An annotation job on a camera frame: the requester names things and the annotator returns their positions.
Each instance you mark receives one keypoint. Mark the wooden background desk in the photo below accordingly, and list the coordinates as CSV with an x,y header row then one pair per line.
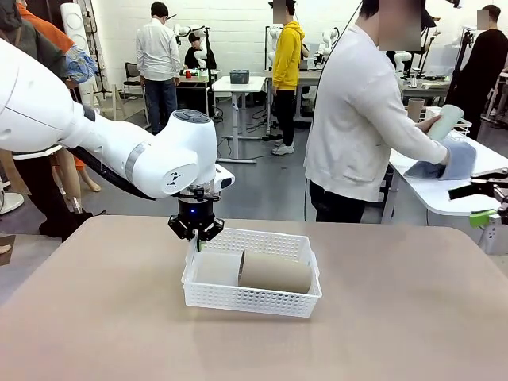
x,y
194,81

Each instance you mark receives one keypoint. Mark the white wooden step stand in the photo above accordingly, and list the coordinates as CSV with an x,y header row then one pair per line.
x,y
116,99

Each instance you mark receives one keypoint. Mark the seated person in black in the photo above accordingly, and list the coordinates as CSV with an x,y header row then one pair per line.
x,y
196,55

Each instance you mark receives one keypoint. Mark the grey long background desk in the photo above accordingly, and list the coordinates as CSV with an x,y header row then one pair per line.
x,y
424,89

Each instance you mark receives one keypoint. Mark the person's right forearm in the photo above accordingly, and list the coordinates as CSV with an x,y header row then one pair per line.
x,y
430,151

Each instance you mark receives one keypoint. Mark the white perforated plastic basket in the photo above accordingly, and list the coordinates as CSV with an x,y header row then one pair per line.
x,y
246,303

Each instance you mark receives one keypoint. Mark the white rounded table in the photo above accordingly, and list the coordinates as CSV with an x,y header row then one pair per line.
x,y
436,194

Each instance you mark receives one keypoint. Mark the person's left hand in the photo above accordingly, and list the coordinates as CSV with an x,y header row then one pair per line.
x,y
429,125

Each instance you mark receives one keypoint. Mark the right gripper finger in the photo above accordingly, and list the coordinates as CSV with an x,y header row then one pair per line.
x,y
482,218
470,192

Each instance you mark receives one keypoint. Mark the person in dark vest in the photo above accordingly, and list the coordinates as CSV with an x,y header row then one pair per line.
x,y
35,43

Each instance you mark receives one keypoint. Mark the mannequin in orange clothes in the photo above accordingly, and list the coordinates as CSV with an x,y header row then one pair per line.
x,y
47,31

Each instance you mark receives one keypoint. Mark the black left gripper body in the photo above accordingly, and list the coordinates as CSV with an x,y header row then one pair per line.
x,y
196,212

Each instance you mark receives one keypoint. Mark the small red cup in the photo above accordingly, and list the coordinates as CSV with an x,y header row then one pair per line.
x,y
187,74

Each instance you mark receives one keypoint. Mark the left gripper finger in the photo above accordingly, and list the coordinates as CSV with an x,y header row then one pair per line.
x,y
214,230
178,228

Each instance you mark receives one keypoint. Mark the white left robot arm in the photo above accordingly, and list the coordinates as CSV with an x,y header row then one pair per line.
x,y
39,107

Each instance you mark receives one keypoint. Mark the person in white sweater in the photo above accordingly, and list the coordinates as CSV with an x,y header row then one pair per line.
x,y
349,119

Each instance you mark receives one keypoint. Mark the small white standing desk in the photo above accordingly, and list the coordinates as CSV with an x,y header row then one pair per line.
x,y
238,87

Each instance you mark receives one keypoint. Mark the person in yellow hoodie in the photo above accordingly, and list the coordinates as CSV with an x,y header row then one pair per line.
x,y
287,59

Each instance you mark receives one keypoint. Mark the white round stand base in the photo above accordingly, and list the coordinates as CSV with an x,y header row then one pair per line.
x,y
12,202

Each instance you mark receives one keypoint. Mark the brown towel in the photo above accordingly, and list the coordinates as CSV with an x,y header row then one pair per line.
x,y
278,274

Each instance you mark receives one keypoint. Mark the dark grey storage bin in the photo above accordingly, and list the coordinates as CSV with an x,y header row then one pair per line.
x,y
240,77

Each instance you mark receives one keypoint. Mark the green towel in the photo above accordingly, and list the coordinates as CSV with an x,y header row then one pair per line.
x,y
446,121

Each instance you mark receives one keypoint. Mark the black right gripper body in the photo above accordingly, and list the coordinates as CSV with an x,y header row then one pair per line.
x,y
503,202

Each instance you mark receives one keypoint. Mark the blue grey towel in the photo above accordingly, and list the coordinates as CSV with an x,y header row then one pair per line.
x,y
460,162

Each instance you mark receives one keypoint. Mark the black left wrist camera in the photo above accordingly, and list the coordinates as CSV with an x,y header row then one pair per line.
x,y
198,193

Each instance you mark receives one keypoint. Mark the person in white shirt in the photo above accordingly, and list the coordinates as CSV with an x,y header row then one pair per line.
x,y
156,51

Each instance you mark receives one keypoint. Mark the standing person in black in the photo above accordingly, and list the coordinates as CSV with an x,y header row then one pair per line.
x,y
482,71

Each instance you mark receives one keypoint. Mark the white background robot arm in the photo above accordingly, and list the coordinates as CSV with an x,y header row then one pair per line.
x,y
328,39
182,31

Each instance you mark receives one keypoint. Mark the black mesh chair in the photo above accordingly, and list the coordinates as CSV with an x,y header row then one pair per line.
x,y
133,71

